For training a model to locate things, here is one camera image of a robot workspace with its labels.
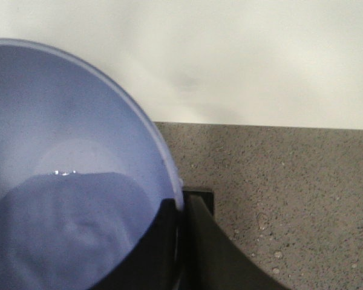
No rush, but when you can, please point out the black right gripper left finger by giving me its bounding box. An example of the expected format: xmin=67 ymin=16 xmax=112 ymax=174
xmin=92 ymin=199 xmax=180 ymax=289

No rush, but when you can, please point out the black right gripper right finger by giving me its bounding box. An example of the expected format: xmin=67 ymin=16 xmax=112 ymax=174
xmin=185 ymin=195 xmax=286 ymax=289

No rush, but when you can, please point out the blue plastic bowl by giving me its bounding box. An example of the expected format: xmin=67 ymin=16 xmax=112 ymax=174
xmin=0 ymin=39 xmax=183 ymax=289

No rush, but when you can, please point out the black glass gas stove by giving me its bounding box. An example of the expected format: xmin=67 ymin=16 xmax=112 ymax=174
xmin=183 ymin=187 xmax=215 ymax=217

